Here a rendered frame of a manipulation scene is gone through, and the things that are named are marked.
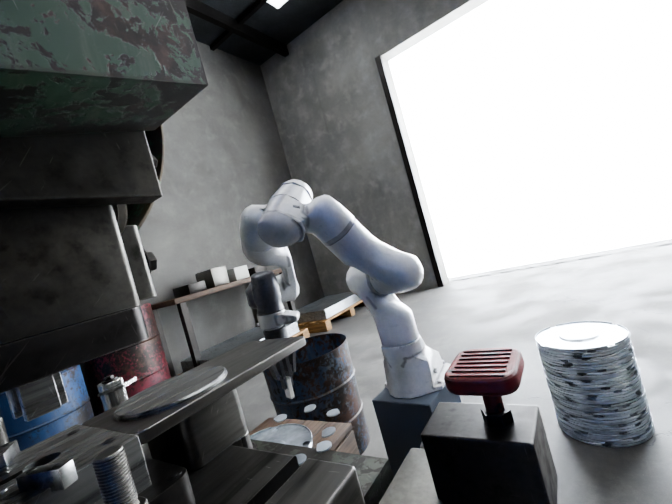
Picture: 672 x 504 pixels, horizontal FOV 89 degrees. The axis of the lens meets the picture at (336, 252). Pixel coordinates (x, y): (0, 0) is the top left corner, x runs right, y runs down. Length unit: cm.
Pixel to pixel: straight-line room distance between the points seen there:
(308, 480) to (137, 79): 35
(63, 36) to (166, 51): 7
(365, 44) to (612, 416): 510
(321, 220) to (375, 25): 496
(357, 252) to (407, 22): 477
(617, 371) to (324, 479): 130
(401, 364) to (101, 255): 80
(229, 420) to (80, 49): 38
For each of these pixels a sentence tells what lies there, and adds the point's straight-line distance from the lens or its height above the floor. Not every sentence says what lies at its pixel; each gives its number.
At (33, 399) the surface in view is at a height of 84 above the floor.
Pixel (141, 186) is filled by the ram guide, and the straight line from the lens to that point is 38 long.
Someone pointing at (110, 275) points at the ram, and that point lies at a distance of 38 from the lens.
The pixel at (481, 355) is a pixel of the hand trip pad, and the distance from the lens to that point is 36.
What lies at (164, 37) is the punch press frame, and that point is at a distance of 35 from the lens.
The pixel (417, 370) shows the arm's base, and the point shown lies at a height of 52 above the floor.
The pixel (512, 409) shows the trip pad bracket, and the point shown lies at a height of 70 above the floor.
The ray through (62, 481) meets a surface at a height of 78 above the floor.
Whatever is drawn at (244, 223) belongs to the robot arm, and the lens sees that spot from 96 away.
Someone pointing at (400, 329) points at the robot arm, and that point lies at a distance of 98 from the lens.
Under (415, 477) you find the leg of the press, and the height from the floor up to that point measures 64.
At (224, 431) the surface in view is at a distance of 47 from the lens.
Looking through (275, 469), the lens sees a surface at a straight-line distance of 39.
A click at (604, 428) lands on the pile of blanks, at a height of 7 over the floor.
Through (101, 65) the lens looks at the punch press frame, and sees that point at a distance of 30.
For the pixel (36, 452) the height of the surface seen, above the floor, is 78.
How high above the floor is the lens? 89
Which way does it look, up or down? level
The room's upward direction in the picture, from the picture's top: 16 degrees counter-clockwise
